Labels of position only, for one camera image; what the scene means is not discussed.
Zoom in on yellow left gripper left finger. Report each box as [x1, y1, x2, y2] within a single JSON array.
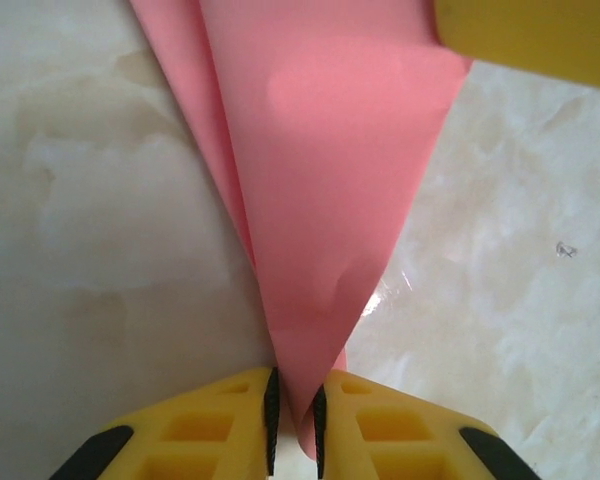
[[47, 366, 281, 480]]

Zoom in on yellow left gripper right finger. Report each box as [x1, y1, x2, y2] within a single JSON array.
[[312, 369, 545, 480]]

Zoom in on pink square paper sheet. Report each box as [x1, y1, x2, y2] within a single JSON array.
[[127, 0, 476, 464]]

